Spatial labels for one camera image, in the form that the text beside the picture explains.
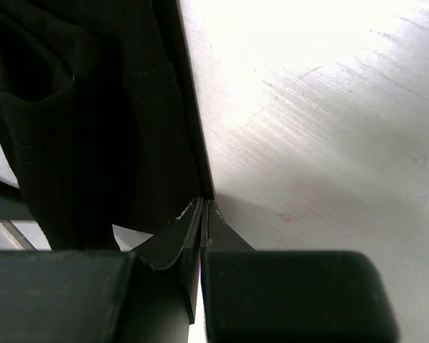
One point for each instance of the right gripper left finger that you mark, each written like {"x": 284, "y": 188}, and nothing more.
{"x": 178, "y": 246}

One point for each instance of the aluminium frame rail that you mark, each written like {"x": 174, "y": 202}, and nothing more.
{"x": 15, "y": 219}

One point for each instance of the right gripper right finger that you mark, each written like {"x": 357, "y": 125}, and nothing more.
{"x": 217, "y": 235}

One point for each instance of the black skirt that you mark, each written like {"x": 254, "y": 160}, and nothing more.
{"x": 98, "y": 117}

